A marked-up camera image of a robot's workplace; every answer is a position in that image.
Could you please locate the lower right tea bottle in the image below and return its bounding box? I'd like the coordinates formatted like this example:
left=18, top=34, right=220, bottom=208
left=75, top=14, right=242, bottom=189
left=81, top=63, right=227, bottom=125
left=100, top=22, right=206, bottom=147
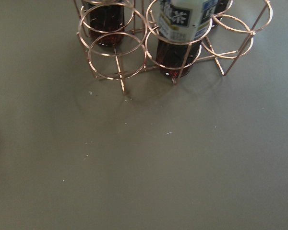
left=212, top=0, right=232, bottom=28

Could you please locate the lower left tea bottle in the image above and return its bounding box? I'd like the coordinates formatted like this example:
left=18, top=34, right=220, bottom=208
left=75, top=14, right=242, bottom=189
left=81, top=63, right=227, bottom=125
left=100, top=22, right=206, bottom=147
left=156, top=0, right=218, bottom=79

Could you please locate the copper wire bottle rack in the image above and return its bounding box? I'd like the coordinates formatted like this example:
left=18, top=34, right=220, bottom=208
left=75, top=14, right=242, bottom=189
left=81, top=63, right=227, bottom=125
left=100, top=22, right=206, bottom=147
left=75, top=0, right=260, bottom=85

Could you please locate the tea bottle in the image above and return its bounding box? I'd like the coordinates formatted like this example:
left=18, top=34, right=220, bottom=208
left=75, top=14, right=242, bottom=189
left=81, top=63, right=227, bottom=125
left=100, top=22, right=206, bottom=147
left=212, top=0, right=232, bottom=28
left=87, top=4, right=125, bottom=46
left=156, top=0, right=218, bottom=79

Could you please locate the upper tea bottle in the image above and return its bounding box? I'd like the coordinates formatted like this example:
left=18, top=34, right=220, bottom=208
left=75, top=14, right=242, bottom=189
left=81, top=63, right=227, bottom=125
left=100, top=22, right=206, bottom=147
left=87, top=4, right=125, bottom=46

